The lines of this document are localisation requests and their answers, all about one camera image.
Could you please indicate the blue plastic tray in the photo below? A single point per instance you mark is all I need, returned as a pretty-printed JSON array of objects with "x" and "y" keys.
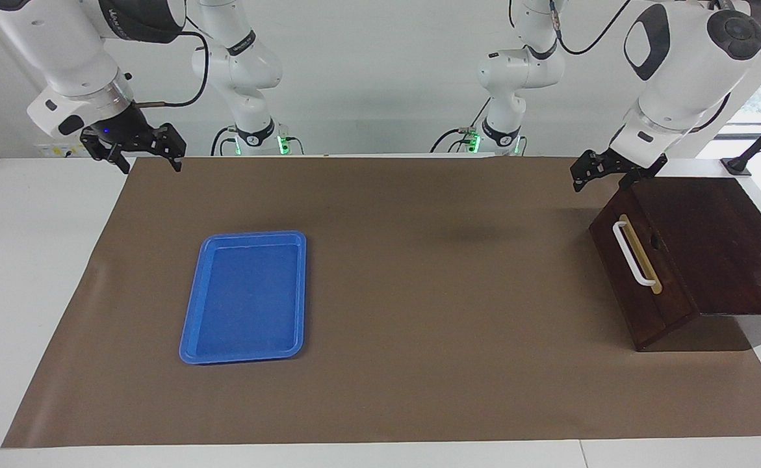
[{"x": 244, "y": 299}]

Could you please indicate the dark wooden cabinet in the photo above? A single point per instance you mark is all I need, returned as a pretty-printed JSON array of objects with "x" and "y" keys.
[{"x": 731, "y": 247}]

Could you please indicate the white wall socket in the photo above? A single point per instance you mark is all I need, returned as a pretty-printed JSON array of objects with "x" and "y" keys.
[{"x": 55, "y": 151}]

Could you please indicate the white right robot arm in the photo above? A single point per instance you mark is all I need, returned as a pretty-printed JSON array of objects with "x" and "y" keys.
[{"x": 68, "y": 52}]

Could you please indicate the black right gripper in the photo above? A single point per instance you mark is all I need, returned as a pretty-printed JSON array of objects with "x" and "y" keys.
[{"x": 120, "y": 133}]

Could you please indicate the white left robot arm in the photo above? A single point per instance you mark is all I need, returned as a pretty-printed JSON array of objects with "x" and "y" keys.
[{"x": 679, "y": 65}]

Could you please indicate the brown table mat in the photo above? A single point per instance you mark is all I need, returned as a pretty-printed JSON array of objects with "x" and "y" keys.
[{"x": 419, "y": 292}]

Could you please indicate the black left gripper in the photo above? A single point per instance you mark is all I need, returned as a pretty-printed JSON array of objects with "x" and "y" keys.
[{"x": 643, "y": 169}]

